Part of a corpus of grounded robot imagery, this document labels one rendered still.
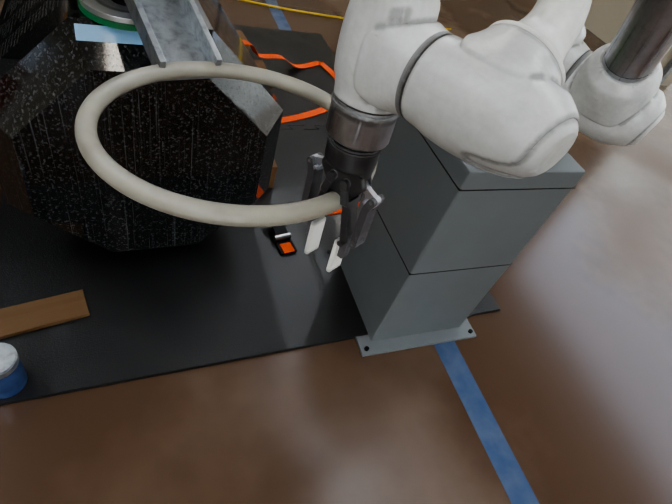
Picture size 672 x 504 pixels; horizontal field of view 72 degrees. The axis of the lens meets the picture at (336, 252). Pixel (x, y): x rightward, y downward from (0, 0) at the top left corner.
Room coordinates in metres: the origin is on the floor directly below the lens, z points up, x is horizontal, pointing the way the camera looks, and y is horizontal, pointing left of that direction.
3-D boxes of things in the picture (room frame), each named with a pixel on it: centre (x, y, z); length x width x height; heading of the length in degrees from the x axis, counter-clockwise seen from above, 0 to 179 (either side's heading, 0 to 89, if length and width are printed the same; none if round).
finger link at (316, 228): (0.56, 0.04, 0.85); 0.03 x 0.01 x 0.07; 153
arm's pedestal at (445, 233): (1.27, -0.29, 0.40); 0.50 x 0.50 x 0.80; 34
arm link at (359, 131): (0.56, 0.03, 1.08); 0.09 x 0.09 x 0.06
